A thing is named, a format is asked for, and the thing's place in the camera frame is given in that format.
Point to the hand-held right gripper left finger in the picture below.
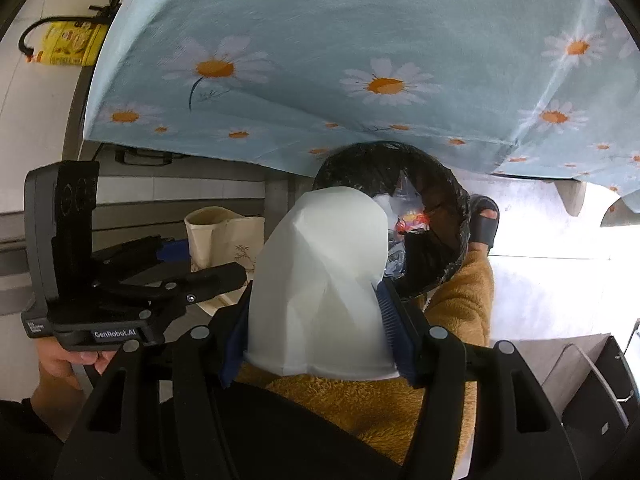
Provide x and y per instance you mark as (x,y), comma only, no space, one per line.
(231,360)

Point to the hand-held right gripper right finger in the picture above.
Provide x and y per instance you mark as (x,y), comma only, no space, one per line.
(400,340)

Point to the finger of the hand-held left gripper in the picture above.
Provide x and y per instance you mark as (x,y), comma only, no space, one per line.
(172,251)
(215,277)

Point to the bin with black bag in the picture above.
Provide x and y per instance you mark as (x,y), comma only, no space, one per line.
(440,260)

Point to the large white paper cup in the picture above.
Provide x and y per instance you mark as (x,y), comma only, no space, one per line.
(320,285)

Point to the red white wrapper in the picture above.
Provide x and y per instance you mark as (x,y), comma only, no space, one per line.
(412,221)

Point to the person's left forearm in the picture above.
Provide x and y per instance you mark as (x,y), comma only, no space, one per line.
(45,410)

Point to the person's left hand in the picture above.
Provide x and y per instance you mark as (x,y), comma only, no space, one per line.
(60,362)

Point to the beige tote bag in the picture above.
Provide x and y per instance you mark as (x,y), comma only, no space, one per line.
(220,240)

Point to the person's leg in fleece pants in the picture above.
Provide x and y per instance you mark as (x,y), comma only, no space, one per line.
(450,320)

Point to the grey kitchen cabinet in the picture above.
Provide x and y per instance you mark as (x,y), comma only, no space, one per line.
(150,195)

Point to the black slipper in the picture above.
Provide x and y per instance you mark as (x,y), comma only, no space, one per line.
(482,235)

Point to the yellow dish soap bottle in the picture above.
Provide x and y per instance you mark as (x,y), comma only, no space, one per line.
(70,45)

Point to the black box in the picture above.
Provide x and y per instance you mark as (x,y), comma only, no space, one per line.
(600,410)

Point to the white support leg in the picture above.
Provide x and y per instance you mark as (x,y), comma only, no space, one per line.
(570,197)

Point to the blue daisy tablecloth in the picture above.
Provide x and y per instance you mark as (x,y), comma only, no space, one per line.
(350,20)

